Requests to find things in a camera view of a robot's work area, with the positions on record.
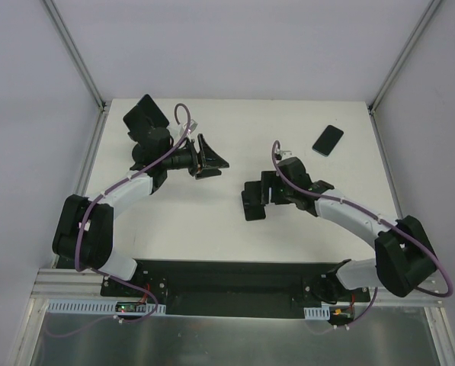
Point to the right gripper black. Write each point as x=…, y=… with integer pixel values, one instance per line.
x=265, y=189

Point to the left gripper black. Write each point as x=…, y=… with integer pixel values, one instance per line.
x=198, y=159

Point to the black folding phone stand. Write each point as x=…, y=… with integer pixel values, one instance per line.
x=251, y=201

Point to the white folding phone stand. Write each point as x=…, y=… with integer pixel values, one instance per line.
x=173, y=130

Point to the black round base phone holder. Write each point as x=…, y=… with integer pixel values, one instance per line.
x=139, y=152

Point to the black phone teal edge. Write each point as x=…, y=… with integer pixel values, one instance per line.
x=328, y=140

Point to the black phone blue edge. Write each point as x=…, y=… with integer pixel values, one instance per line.
x=153, y=113

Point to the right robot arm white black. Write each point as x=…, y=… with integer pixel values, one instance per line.
x=403, y=257

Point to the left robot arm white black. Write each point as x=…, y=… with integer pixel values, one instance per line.
x=85, y=231

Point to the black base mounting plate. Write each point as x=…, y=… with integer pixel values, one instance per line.
x=230, y=289

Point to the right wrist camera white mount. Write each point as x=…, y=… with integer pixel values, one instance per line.
x=282, y=154

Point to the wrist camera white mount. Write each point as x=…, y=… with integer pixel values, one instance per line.
x=282, y=154
x=185, y=130

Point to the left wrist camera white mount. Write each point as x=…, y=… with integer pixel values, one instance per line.
x=185, y=130

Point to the right white cable duct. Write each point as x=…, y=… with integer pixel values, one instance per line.
x=322, y=313

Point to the white cable duct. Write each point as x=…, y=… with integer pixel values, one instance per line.
x=104, y=307
x=322, y=313

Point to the right aluminium frame post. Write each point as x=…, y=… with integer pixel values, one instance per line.
x=424, y=21

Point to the aluminium frame post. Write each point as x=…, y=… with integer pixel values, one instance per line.
x=52, y=11
x=424, y=21

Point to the left aluminium frame post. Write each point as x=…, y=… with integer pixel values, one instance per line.
x=52, y=11

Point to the left white cable duct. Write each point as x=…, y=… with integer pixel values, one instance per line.
x=104, y=307

